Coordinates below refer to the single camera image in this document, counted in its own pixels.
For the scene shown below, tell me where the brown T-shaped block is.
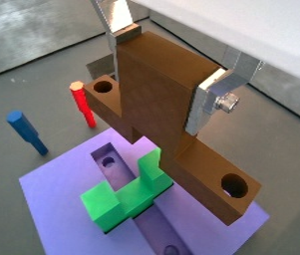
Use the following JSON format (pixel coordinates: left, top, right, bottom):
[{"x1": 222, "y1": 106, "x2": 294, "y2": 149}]
[{"x1": 85, "y1": 32, "x2": 260, "y2": 225}]

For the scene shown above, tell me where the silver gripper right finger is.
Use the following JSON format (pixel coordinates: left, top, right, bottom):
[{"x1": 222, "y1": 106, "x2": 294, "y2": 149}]
[{"x1": 185, "y1": 47, "x2": 263, "y2": 135}]

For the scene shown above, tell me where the blue peg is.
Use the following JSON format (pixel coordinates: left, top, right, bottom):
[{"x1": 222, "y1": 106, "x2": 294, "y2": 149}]
[{"x1": 6, "y1": 111, "x2": 49, "y2": 155}]

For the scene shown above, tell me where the green U-shaped block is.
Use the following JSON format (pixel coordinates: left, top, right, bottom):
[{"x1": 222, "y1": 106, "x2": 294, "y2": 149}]
[{"x1": 81, "y1": 147, "x2": 173, "y2": 233}]

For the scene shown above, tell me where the red peg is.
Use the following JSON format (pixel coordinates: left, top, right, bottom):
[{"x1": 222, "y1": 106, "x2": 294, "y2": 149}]
[{"x1": 70, "y1": 81, "x2": 97, "y2": 128}]

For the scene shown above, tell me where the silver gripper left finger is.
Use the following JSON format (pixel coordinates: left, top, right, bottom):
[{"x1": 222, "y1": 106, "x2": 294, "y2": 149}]
[{"x1": 91, "y1": 0, "x2": 143, "y2": 78}]

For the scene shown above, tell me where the purple board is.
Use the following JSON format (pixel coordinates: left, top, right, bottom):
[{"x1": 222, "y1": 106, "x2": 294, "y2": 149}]
[{"x1": 20, "y1": 129, "x2": 270, "y2": 255}]

